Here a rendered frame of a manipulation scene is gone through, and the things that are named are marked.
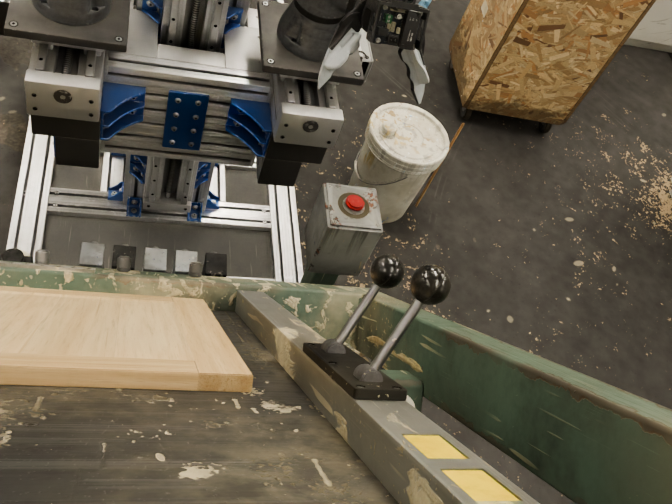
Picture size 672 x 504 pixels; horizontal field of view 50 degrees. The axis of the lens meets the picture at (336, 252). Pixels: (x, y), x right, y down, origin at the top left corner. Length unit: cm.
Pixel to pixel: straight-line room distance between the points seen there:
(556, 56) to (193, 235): 168
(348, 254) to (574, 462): 87
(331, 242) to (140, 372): 79
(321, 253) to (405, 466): 103
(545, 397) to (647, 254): 255
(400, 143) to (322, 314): 125
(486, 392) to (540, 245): 213
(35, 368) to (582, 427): 53
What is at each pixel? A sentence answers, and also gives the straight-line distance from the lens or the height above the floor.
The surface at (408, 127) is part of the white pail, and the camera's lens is 260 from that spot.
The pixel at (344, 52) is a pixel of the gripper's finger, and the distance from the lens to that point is 100.
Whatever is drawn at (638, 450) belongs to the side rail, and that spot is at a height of 151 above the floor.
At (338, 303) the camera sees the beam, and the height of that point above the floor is 90.
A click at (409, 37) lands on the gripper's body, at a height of 148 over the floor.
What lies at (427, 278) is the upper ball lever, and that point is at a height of 152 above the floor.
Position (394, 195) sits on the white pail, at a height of 18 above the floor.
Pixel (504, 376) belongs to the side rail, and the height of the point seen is 133.
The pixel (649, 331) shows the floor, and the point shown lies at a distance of 307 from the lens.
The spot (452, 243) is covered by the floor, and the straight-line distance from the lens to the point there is 281.
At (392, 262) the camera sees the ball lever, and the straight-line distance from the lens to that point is 77.
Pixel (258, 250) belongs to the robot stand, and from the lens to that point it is 226.
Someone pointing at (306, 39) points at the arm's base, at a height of 108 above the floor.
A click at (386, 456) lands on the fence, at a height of 153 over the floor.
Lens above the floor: 202
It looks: 51 degrees down
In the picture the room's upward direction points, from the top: 26 degrees clockwise
